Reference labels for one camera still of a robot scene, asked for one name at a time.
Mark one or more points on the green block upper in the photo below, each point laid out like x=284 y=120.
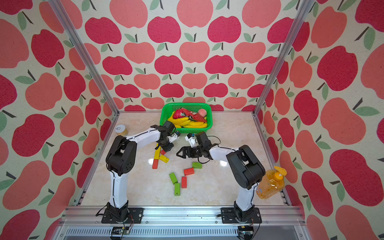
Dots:
x=197 y=165

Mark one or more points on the green block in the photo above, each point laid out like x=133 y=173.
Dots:
x=173 y=178
x=177 y=189
x=197 y=165

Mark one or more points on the red snack packet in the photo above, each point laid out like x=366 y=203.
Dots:
x=184 y=113

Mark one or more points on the green block lower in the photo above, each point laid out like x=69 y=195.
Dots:
x=177 y=189

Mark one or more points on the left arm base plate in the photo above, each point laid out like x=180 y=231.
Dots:
x=124 y=215

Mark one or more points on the left aluminium post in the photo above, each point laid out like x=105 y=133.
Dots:
x=68 y=26

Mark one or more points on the aluminium post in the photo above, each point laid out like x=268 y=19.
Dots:
x=68 y=26
x=303 y=11

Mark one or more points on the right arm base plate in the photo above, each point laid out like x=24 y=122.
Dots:
x=236 y=216

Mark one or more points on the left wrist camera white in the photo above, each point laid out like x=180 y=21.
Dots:
x=174 y=137

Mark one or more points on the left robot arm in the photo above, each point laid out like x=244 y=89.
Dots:
x=120 y=161

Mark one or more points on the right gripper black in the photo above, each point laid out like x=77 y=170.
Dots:
x=190 y=154

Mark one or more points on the yellow banana bunch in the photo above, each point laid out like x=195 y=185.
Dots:
x=186 y=123

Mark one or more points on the green block left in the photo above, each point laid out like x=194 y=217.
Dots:
x=173 y=178

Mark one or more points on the yellow block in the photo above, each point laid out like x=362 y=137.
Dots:
x=157 y=155
x=158 y=148
x=164 y=159

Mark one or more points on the aluminium front rail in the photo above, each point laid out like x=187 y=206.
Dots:
x=184 y=223

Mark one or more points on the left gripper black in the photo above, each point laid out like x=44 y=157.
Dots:
x=168 y=148

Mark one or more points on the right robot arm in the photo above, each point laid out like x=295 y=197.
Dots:
x=246 y=169

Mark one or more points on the right aluminium post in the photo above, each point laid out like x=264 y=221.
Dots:
x=303 y=11

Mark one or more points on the pink peach toy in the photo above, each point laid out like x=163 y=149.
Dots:
x=202 y=112

